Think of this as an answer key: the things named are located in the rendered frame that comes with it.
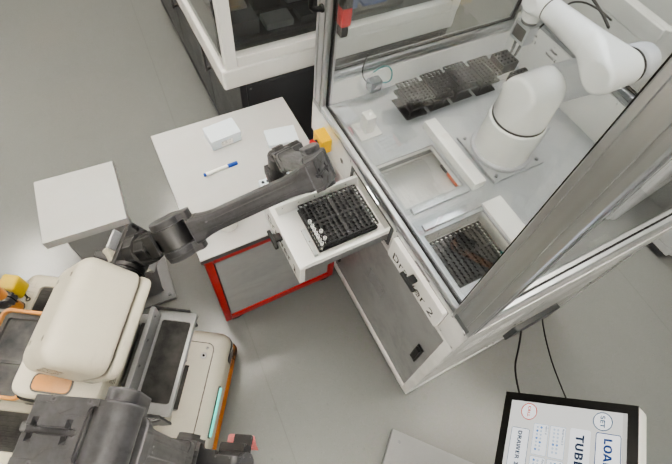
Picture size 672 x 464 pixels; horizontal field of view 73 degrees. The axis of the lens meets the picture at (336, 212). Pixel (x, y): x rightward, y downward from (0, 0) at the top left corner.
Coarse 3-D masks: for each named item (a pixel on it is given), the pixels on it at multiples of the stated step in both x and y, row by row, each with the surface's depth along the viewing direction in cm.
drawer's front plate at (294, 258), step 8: (272, 208) 150; (272, 216) 149; (280, 224) 147; (280, 232) 147; (288, 240) 144; (288, 248) 144; (296, 256) 142; (296, 264) 142; (296, 272) 146; (304, 272) 142; (304, 280) 148
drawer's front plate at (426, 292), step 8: (392, 240) 149; (400, 240) 148; (392, 248) 151; (400, 248) 146; (392, 256) 154; (400, 256) 148; (408, 256) 145; (408, 264) 144; (408, 272) 147; (416, 272) 142; (424, 280) 141; (416, 288) 146; (424, 288) 140; (416, 296) 148; (424, 296) 142; (432, 296) 138; (424, 304) 144; (432, 304) 139; (440, 304) 137; (440, 312) 136; (432, 320) 143; (440, 320) 140
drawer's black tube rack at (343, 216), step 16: (336, 192) 159; (352, 192) 160; (320, 208) 155; (336, 208) 156; (352, 208) 156; (368, 208) 157; (304, 224) 155; (320, 224) 152; (336, 224) 152; (352, 224) 156; (368, 224) 153; (336, 240) 149
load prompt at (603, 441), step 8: (600, 432) 101; (600, 440) 100; (608, 440) 99; (616, 440) 98; (600, 448) 99; (608, 448) 98; (616, 448) 97; (600, 456) 98; (608, 456) 97; (616, 456) 96
